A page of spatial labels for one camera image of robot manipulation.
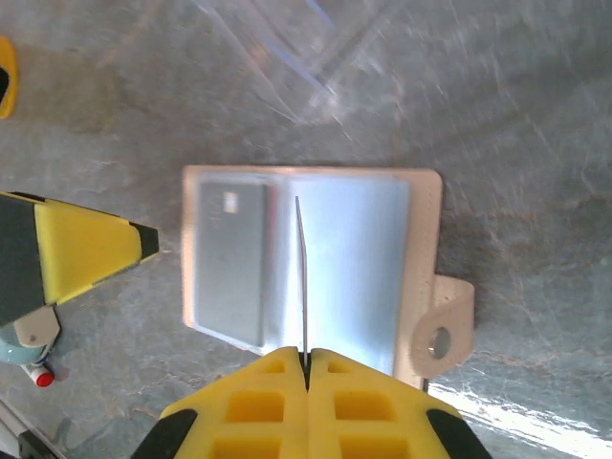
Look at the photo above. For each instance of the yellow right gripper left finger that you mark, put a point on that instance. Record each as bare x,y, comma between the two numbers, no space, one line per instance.
248,411

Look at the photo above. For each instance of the beige leather card holder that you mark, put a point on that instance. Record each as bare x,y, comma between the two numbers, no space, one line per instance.
425,239

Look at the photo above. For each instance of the clear acrylic card stand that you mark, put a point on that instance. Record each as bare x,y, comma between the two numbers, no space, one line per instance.
296,62

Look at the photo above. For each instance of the white marker with red cap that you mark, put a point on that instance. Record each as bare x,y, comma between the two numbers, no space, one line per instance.
40,375

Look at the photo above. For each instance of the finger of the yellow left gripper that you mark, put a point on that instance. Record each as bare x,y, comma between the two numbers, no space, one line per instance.
86,248

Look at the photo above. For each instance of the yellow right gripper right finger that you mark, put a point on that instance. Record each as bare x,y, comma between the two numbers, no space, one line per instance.
373,411

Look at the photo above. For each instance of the yellow pen cup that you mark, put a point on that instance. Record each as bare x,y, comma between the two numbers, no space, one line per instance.
8,76

